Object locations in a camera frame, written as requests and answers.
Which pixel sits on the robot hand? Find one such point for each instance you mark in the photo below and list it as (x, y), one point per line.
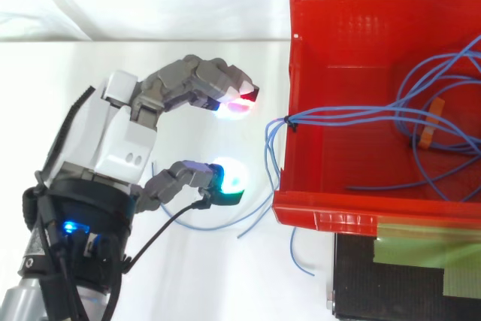
(120, 140)

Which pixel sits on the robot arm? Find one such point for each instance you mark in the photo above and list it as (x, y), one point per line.
(71, 246)

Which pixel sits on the red bin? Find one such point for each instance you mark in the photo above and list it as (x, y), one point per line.
(338, 155)

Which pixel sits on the small orange clip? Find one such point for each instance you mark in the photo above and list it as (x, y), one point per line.
(432, 118)

